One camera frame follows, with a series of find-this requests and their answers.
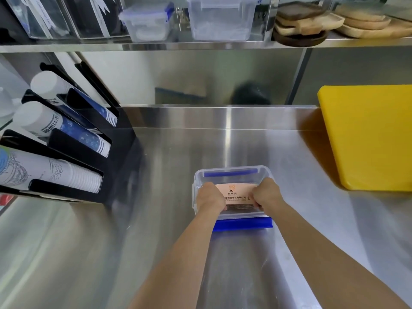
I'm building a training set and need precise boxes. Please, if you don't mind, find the person's left hand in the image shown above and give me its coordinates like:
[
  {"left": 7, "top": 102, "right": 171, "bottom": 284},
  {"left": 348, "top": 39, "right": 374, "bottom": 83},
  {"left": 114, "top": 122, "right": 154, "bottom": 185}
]
[{"left": 195, "top": 182, "right": 228, "bottom": 219}]

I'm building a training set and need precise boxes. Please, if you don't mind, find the person's right hand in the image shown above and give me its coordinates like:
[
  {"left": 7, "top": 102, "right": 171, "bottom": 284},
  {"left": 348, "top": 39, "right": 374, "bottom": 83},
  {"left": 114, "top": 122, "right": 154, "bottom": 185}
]
[{"left": 252, "top": 177, "right": 285, "bottom": 212}]

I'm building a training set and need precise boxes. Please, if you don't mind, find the clear container with blue clips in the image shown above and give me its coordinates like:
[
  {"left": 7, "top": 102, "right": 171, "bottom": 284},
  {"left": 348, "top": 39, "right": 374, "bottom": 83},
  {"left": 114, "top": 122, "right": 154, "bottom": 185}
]
[{"left": 192, "top": 165, "right": 275, "bottom": 234}]

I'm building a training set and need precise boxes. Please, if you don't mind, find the person's left forearm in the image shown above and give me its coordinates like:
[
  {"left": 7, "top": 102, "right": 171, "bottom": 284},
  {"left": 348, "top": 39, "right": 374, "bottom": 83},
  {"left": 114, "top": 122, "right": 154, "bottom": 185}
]
[{"left": 128, "top": 209, "right": 227, "bottom": 309}]

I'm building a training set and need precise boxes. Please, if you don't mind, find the person's right forearm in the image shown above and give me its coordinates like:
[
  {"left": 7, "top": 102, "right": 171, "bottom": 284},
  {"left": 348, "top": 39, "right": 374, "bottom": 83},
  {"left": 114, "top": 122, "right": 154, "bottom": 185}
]
[{"left": 262, "top": 198, "right": 411, "bottom": 309}]

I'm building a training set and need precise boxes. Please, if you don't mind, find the stack of white sketch-print cups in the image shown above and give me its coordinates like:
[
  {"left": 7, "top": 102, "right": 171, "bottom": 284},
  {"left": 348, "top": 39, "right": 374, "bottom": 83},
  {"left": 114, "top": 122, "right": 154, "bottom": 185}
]
[{"left": 0, "top": 146, "right": 103, "bottom": 194}]

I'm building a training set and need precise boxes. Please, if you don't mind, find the stack of blue paper cups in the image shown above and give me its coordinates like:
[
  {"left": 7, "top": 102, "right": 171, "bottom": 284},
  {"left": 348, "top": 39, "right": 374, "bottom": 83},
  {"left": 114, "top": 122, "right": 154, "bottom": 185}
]
[
  {"left": 30, "top": 70, "right": 118, "bottom": 127},
  {"left": 12, "top": 101, "right": 112, "bottom": 158}
]

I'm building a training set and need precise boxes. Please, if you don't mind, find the black cup dispenser rack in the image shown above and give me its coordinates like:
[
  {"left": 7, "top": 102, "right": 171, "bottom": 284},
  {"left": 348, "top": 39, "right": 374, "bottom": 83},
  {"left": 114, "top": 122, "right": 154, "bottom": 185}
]
[{"left": 0, "top": 62, "right": 137, "bottom": 204}]

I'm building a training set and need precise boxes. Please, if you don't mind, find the yellow cutting board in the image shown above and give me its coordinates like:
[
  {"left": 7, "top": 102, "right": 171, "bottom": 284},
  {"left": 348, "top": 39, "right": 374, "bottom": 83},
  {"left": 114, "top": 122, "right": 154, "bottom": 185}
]
[{"left": 318, "top": 85, "right": 412, "bottom": 192}]

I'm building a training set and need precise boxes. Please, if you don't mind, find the steel shelf support leg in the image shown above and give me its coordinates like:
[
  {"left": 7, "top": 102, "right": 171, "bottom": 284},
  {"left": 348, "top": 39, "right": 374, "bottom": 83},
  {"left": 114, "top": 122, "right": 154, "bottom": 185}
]
[{"left": 285, "top": 48, "right": 313, "bottom": 105}]

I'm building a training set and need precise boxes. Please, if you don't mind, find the dark round wooden plate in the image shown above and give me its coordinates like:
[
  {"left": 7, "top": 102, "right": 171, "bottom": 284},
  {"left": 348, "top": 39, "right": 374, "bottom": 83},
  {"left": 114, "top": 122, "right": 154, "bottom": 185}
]
[{"left": 271, "top": 28, "right": 330, "bottom": 48}]

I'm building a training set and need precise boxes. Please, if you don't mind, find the light wooden tray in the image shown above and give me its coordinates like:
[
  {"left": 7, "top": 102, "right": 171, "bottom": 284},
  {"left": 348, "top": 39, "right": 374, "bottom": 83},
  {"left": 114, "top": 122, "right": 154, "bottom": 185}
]
[
  {"left": 274, "top": 24, "right": 305, "bottom": 36},
  {"left": 275, "top": 11, "right": 345, "bottom": 31}
]

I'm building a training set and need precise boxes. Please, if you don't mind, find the stainless steel shelf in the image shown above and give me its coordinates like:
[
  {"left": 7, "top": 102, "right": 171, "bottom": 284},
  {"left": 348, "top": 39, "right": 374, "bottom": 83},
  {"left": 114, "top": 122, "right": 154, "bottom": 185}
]
[{"left": 0, "top": 28, "right": 412, "bottom": 54}]

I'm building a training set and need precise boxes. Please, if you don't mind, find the large clear lidded container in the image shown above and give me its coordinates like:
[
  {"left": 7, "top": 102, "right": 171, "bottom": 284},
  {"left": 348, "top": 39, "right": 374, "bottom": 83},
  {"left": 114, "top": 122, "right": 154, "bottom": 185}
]
[{"left": 186, "top": 0, "right": 263, "bottom": 42}]

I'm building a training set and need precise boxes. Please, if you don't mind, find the dark square wooden tray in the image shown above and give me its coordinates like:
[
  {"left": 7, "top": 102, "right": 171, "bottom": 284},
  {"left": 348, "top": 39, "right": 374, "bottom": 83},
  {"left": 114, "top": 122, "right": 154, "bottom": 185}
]
[{"left": 276, "top": 1, "right": 327, "bottom": 21}]

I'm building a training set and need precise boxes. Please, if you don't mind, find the small clear lidded container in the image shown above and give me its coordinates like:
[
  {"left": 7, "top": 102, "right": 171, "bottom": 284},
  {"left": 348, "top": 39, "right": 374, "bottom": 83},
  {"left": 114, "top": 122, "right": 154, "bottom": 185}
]
[{"left": 119, "top": 2, "right": 174, "bottom": 43}]

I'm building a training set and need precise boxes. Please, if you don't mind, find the steel shelf divider post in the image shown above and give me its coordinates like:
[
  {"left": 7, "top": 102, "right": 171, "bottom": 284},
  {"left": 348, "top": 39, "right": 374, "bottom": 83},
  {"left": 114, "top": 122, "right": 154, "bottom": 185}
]
[{"left": 262, "top": 0, "right": 281, "bottom": 42}]

